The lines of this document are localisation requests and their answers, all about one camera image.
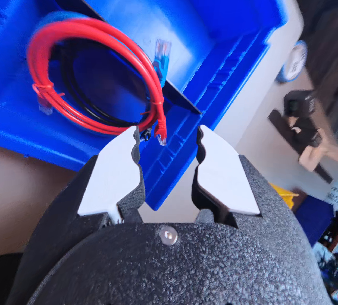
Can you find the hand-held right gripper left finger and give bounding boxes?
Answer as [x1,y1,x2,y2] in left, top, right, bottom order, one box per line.
[77,125,146,224]

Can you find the blue tape roll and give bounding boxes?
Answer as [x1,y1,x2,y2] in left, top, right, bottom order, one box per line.
[275,40,309,84]

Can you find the black ethernet cable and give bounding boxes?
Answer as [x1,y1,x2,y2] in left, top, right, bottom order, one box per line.
[50,39,159,142]

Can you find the blue plastic bin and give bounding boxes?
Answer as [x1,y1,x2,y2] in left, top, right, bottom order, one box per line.
[0,0,288,211]

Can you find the red ethernet cable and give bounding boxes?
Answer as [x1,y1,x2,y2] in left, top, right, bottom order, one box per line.
[27,17,168,147]

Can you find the blue ethernet cable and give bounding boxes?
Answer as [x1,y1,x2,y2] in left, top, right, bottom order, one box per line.
[33,11,173,129]

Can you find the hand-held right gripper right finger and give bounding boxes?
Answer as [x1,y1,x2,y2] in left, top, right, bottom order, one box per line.
[191,124,261,216]

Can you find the yellow plastic bin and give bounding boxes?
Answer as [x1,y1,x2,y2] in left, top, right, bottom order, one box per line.
[269,182,299,210]

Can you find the dark blue box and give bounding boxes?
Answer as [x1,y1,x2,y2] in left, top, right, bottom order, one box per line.
[293,194,337,247]

